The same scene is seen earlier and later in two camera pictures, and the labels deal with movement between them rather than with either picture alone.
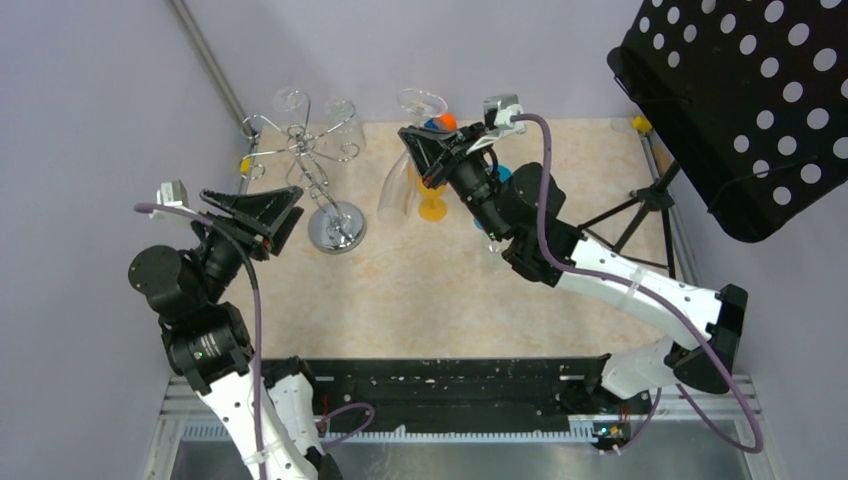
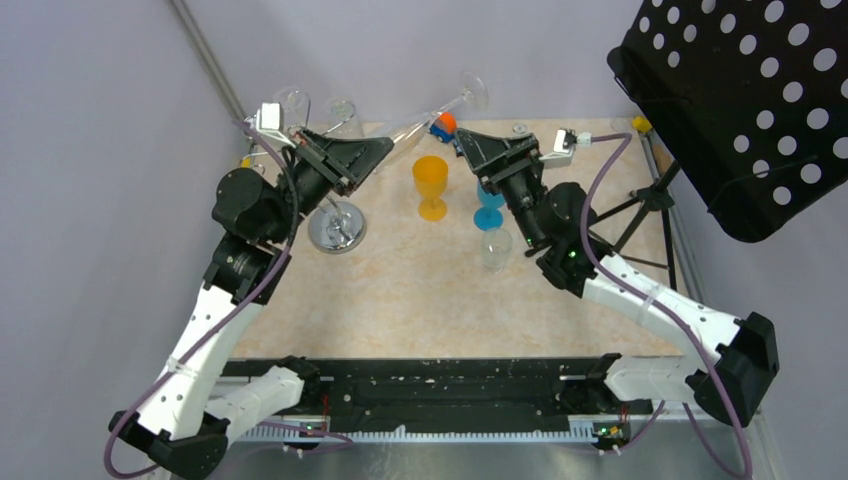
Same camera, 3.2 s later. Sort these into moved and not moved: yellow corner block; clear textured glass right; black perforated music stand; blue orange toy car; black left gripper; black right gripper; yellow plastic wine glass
Moved: black right gripper; black left gripper
Not moved: blue orange toy car; clear textured glass right; black perforated music stand; yellow plastic wine glass; yellow corner block
